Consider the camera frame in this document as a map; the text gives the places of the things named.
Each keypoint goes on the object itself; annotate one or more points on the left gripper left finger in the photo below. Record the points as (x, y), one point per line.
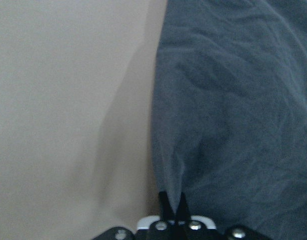
(153, 227)

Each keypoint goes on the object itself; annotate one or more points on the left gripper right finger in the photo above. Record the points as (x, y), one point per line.
(187, 228)

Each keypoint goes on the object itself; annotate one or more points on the black printed t-shirt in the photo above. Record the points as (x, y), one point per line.
(229, 112)

